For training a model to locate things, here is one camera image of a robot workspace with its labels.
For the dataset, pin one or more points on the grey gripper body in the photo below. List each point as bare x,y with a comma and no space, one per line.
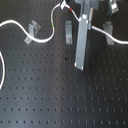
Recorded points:
86,5

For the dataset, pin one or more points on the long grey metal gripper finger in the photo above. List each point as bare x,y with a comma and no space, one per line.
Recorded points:
81,43

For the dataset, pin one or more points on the dark device at top right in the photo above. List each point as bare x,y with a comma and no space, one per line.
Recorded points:
112,7

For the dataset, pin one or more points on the middle metal cable clip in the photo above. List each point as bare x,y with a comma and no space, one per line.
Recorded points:
68,32

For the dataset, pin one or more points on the metal cable clip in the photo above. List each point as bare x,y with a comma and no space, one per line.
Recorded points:
68,32
108,27
34,28

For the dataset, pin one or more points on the right metal cable clip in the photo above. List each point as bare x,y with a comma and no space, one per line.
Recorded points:
108,27

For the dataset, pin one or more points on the left metal cable clip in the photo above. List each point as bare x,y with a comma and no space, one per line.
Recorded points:
34,28

